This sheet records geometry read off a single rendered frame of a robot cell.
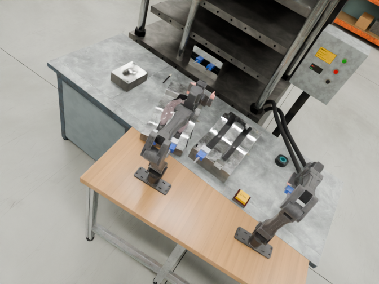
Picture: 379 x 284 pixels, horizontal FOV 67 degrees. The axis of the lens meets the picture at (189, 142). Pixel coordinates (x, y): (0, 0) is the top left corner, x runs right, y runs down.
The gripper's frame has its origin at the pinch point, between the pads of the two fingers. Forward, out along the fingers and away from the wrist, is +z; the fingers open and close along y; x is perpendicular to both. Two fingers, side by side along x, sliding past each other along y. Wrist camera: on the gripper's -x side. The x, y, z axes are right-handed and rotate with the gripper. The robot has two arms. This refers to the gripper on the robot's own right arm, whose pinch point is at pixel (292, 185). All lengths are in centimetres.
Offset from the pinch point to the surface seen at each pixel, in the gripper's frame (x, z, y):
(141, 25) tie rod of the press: -60, 43, 153
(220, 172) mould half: 15.8, 3.4, 36.0
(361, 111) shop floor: -235, 220, -92
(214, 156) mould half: 10.0, 3.1, 44.0
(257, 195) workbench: 13.3, 10.3, 11.3
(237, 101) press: -49, 44, 54
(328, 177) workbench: -29.8, 30.5, -25.6
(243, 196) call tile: 19.6, 3.3, 18.6
